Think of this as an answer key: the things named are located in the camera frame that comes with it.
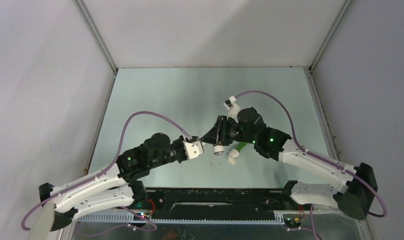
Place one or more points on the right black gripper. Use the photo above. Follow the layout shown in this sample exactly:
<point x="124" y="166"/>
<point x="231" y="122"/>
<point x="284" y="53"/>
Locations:
<point x="217" y="135"/>

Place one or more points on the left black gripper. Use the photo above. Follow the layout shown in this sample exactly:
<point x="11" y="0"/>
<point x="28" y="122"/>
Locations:
<point x="179" y="141"/>

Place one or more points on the white plastic faucet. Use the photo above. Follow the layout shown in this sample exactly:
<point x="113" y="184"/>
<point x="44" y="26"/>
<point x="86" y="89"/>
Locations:
<point x="218" y="150"/>

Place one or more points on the white elbow fitting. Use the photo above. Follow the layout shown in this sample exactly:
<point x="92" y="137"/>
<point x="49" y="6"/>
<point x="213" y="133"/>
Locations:
<point x="233" y="156"/>

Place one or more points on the green plastic faucet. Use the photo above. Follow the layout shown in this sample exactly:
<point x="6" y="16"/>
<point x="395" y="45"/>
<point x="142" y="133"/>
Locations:
<point x="240" y="146"/>

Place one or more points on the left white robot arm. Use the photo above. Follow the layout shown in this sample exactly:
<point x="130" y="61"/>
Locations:
<point x="117" y="184"/>

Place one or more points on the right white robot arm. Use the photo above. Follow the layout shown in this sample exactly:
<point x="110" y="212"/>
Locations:
<point x="349" y="188"/>

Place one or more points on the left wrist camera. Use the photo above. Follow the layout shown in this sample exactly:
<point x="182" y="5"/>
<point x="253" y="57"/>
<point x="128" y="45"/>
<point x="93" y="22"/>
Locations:
<point x="193" y="147"/>

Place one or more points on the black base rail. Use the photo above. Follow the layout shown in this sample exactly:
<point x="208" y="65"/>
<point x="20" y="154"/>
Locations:
<point x="216" y="203"/>

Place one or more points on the grey cable duct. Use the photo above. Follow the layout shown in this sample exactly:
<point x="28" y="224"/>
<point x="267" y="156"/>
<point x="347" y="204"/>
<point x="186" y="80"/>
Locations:
<point x="128" y="218"/>

